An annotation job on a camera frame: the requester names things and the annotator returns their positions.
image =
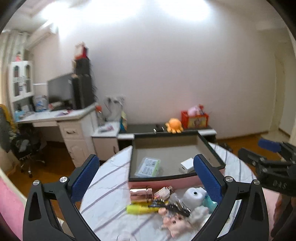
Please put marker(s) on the snack bag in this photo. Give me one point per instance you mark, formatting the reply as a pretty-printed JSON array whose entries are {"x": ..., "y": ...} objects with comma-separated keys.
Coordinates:
[{"x": 123, "y": 122}]

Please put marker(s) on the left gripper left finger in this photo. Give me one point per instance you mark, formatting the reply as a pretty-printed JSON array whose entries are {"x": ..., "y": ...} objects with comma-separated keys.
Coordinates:
[{"x": 40, "y": 221}]

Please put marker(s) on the white air conditioner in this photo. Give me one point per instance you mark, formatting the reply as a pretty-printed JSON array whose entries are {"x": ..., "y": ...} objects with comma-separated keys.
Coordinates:
[{"x": 39, "y": 35}]

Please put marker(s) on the pink pig doll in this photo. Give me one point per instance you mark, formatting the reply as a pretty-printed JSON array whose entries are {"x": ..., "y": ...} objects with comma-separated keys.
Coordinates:
[{"x": 173, "y": 222}]

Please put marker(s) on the green card case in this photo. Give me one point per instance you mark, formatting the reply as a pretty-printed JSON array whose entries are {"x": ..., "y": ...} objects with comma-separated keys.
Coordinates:
[{"x": 149, "y": 167}]

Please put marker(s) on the pink black storage box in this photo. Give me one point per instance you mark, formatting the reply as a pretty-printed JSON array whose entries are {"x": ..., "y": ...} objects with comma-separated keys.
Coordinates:
[{"x": 171, "y": 150}]

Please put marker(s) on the rose gold box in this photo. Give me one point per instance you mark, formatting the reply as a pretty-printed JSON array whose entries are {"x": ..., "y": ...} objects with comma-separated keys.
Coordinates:
[{"x": 141, "y": 195}]

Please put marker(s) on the red capped bottle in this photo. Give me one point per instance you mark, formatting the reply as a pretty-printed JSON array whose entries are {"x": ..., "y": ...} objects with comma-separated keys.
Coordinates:
[{"x": 99, "y": 114}]

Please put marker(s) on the pink plush in crate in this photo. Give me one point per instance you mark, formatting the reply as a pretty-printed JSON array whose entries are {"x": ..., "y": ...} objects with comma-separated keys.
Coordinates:
[{"x": 194, "y": 111}]

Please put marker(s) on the yellow highlighter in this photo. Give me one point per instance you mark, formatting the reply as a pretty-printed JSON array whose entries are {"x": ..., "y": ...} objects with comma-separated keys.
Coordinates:
[{"x": 136, "y": 209}]

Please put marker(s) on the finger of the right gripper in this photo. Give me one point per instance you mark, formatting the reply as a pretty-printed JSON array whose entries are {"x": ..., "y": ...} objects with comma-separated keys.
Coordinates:
[
  {"x": 250, "y": 158},
  {"x": 272, "y": 146}
]

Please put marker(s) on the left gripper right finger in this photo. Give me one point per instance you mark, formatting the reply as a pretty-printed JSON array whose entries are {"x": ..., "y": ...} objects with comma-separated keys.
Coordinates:
[{"x": 251, "y": 220}]

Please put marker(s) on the white glass cabinet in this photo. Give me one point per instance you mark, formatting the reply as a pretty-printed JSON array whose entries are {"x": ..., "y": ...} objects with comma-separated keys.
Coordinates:
[{"x": 20, "y": 80}]

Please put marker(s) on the red toy crate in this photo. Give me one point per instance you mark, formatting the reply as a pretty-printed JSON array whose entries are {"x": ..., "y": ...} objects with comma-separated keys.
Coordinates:
[{"x": 197, "y": 121}]

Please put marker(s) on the black office chair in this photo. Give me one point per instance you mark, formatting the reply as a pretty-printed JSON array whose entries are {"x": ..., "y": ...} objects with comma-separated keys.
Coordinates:
[{"x": 24, "y": 142}]

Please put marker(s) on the white robot figurine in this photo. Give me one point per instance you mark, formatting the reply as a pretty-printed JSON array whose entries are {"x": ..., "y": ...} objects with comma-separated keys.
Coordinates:
[{"x": 194, "y": 197}]

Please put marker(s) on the white desk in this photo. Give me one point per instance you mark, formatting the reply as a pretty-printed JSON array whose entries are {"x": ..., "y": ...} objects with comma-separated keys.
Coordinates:
[{"x": 76, "y": 128}]

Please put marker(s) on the white usb charger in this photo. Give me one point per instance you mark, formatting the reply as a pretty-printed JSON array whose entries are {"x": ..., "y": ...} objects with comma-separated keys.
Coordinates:
[{"x": 187, "y": 165}]

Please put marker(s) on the orange octopus plush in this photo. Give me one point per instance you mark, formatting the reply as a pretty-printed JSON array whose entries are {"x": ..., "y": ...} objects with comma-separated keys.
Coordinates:
[{"x": 174, "y": 125}]

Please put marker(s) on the black computer monitor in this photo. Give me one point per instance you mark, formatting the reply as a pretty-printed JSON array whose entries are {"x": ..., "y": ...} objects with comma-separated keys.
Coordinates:
[{"x": 59, "y": 89}]

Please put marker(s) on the black computer tower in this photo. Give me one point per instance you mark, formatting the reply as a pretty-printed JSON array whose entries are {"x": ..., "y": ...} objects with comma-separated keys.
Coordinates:
[{"x": 82, "y": 91}]

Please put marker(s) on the white plug adapter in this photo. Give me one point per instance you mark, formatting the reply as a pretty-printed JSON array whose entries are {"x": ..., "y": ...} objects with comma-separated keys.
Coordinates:
[{"x": 199, "y": 215}]

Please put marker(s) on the teal egg case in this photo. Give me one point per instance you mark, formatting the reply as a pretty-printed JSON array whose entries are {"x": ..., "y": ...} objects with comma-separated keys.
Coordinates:
[{"x": 211, "y": 205}]

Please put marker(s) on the black subwoofer speaker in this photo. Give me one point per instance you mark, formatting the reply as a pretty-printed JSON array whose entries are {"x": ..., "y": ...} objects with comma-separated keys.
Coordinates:
[{"x": 82, "y": 66}]

